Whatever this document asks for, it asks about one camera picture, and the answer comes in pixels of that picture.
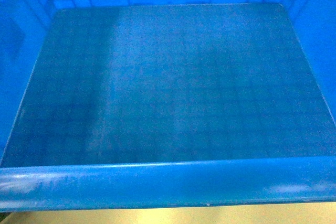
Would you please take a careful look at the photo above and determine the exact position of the blue plastic crate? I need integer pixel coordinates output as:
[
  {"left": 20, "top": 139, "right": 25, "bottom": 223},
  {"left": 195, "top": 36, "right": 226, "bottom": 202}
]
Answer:
[{"left": 1, "top": 0, "right": 335, "bottom": 212}]

